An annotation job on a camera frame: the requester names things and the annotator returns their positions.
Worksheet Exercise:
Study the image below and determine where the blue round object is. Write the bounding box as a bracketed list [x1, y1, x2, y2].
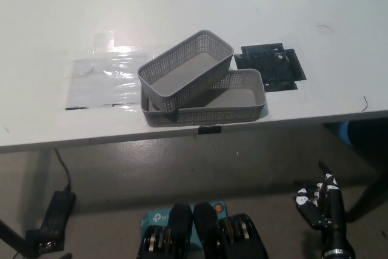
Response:
[338, 121, 354, 147]

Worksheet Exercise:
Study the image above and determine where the black table foot plate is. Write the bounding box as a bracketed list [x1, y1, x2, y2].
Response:
[25, 228, 65, 255]

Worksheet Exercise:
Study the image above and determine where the black tape patch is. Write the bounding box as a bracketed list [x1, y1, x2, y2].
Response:
[233, 42, 308, 92]

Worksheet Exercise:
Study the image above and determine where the small grey perforated basket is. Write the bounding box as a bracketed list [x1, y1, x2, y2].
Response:
[136, 30, 235, 113]

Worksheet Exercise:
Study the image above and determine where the long grey perforated basket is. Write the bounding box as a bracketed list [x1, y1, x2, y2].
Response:
[141, 69, 267, 129]

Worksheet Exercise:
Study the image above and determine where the black power cable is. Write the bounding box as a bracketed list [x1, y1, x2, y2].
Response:
[53, 149, 72, 193]

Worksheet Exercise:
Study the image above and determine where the black tape strip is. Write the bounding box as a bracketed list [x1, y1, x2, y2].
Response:
[198, 124, 222, 135]

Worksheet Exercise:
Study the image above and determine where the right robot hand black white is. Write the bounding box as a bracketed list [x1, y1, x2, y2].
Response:
[292, 161, 355, 255]

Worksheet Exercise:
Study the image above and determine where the clear plastic sheet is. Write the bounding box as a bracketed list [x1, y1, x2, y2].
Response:
[62, 30, 152, 111]

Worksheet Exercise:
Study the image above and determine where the black power adapter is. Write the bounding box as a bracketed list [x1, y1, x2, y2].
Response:
[40, 190, 76, 236]

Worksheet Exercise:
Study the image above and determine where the teal router box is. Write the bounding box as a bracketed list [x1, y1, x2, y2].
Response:
[139, 200, 227, 249]

